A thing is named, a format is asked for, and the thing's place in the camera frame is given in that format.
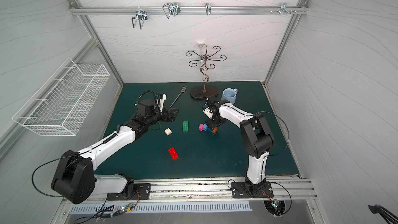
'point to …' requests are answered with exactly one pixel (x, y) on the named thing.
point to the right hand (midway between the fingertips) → (214, 123)
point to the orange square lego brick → (215, 130)
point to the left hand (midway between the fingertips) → (172, 109)
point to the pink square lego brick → (201, 127)
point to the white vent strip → (166, 207)
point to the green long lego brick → (185, 126)
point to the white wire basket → (62, 103)
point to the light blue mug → (229, 94)
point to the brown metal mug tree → (200, 92)
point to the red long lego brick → (173, 153)
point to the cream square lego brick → (168, 131)
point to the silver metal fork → (183, 90)
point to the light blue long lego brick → (204, 127)
